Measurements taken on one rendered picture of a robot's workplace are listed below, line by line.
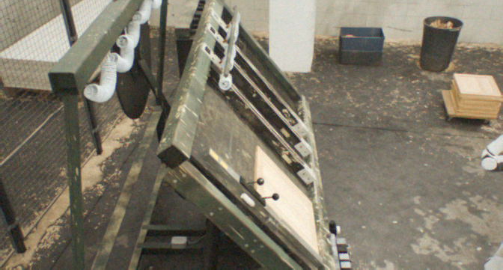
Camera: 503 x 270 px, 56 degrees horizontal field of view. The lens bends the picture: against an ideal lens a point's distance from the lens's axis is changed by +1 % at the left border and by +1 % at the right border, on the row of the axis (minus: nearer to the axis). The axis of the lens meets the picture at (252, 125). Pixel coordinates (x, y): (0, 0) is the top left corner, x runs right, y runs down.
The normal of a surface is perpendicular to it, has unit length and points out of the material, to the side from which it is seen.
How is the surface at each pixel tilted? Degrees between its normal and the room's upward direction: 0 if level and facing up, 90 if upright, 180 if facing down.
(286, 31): 90
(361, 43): 90
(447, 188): 0
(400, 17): 90
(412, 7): 90
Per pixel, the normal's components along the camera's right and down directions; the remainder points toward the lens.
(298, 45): -0.18, 0.53
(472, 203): -0.01, -0.84
